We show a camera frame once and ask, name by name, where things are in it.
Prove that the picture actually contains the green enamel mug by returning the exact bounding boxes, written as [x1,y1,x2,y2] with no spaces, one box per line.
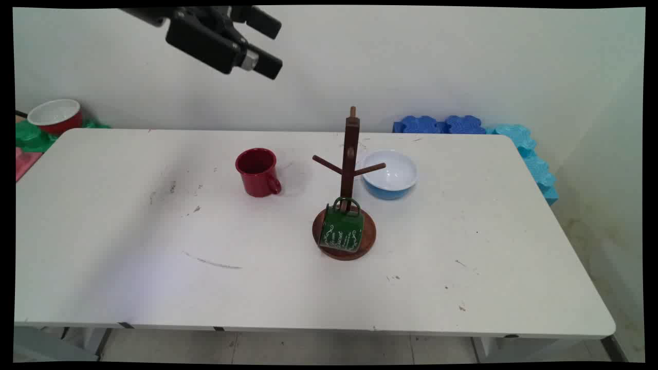
[319,197,364,253]

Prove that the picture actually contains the light blue foam mat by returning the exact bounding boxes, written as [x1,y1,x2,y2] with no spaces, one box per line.
[486,123,537,157]
[522,154,559,206]

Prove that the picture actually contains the dark blue foam mat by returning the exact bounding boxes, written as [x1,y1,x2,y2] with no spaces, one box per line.
[444,115,487,135]
[393,115,446,135]

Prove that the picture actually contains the red bowl white inside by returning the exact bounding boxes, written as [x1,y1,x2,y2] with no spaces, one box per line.
[27,99,83,135]

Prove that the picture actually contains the green foam mat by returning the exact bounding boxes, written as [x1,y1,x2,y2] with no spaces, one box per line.
[15,119,111,154]

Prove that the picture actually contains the blue bowl white inside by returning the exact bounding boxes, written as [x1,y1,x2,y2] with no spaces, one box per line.
[361,150,418,200]

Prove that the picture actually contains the red enamel mug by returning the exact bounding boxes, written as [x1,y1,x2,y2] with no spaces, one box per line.
[235,148,282,198]

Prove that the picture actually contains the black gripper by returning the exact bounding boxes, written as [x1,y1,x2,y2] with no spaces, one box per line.
[121,6,283,80]

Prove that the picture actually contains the brown wooden mug tree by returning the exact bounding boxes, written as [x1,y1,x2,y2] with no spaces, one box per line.
[312,106,386,261]

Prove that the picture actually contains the grey table leg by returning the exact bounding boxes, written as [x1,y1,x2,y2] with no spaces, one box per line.
[472,336,612,363]

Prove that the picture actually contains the pink foam mat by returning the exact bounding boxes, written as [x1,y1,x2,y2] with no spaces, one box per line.
[15,146,43,183]

